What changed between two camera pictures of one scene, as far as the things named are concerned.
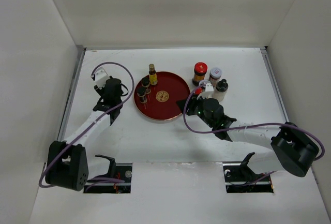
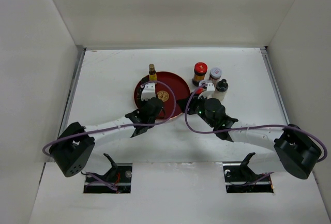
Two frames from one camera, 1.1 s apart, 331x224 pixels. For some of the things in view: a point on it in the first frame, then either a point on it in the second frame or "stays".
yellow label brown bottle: [153, 80] stays
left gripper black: [101, 91] -> [141, 103]
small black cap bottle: [146, 83] stays
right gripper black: [192, 102] stays
